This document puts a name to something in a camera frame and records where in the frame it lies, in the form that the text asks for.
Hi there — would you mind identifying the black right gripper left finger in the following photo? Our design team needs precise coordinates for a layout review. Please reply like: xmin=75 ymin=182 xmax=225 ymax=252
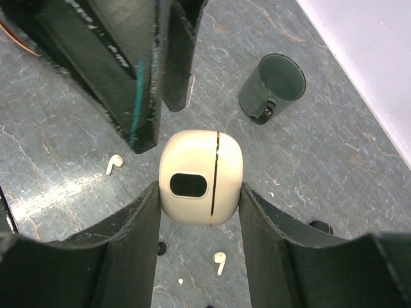
xmin=1 ymin=182 xmax=161 ymax=307

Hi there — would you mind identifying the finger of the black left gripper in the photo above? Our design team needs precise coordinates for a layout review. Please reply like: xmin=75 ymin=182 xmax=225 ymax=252
xmin=35 ymin=1 xmax=160 ymax=153
xmin=163 ymin=0 xmax=207 ymax=112

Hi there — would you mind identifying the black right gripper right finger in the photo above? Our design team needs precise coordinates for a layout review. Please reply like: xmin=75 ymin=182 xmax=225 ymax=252
xmin=239 ymin=184 xmax=410 ymax=307

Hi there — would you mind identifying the beige earbud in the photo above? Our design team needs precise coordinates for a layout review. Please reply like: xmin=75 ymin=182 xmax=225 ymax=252
xmin=105 ymin=154 xmax=124 ymax=176
xmin=213 ymin=252 xmax=227 ymax=276

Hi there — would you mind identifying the beige earbuds charging case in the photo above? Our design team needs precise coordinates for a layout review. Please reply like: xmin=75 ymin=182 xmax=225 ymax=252
xmin=159 ymin=130 xmax=244 ymax=227

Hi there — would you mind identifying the black earbuds charging case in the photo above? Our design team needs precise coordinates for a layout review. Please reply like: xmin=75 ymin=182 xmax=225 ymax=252
xmin=309 ymin=220 xmax=334 ymax=235

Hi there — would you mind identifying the black earbud on left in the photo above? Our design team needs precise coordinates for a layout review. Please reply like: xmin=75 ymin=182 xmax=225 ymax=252
xmin=157 ymin=241 xmax=167 ymax=256

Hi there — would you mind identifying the dark green mug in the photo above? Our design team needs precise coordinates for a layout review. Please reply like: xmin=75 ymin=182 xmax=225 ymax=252
xmin=238 ymin=53 xmax=306 ymax=125

